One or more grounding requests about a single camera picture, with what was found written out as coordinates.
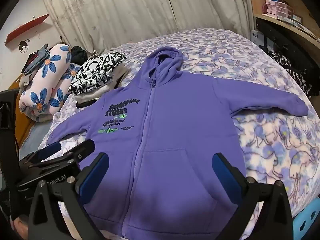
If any rolled blue flower blanket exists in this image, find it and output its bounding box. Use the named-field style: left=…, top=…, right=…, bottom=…
left=19, top=44, right=80, bottom=123

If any blue stool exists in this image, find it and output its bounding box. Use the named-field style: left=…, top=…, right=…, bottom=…
left=292, top=200, right=320, bottom=240

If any black white printed garment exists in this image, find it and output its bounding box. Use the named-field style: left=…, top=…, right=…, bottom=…
left=68, top=51, right=127, bottom=95

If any beige folded garment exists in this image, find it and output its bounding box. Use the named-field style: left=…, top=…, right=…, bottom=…
left=75, top=64, right=132, bottom=103

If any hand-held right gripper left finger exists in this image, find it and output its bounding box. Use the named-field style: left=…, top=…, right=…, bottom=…
left=27, top=152, right=110, bottom=240

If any doll face wall sticker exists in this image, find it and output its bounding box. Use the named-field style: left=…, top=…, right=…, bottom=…
left=18, top=39, right=30, bottom=53

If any dark red garment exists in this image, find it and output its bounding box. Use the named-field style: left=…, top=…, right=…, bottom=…
left=25, top=52, right=39, bottom=67

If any purple cat print blanket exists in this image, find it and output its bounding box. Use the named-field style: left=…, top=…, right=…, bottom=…
left=46, top=27, right=320, bottom=230

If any orange wooden headboard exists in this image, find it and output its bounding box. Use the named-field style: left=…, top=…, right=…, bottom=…
left=7, top=80, right=34, bottom=145

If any white box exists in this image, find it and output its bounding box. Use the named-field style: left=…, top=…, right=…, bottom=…
left=250, top=30, right=263, bottom=46

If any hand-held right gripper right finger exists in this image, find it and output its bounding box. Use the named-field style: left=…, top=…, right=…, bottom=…
left=211, top=152, right=293, bottom=240

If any blue denim garment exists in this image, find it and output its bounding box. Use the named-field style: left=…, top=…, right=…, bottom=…
left=21, top=44, right=50, bottom=75

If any red wall shelf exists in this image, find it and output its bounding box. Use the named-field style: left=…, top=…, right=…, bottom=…
left=5, top=14, right=50, bottom=46

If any black white patterned cloth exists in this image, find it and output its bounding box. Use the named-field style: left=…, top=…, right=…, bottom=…
left=269, top=50, right=320, bottom=98

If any purple zip hoodie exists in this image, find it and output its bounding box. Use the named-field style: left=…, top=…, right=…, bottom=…
left=47, top=48, right=309, bottom=240

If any grey bed sheet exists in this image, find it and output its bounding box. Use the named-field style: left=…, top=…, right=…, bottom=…
left=19, top=120, right=54, bottom=160

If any white patterned curtain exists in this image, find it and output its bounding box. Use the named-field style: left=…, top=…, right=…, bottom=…
left=40, top=0, right=253, bottom=53

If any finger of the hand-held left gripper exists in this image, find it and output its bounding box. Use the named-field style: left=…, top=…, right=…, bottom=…
left=37, top=142, right=62, bottom=161
left=19, top=139, right=96, bottom=170

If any stack of pink boxes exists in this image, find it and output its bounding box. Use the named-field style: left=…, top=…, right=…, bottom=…
left=262, top=0, right=303, bottom=22

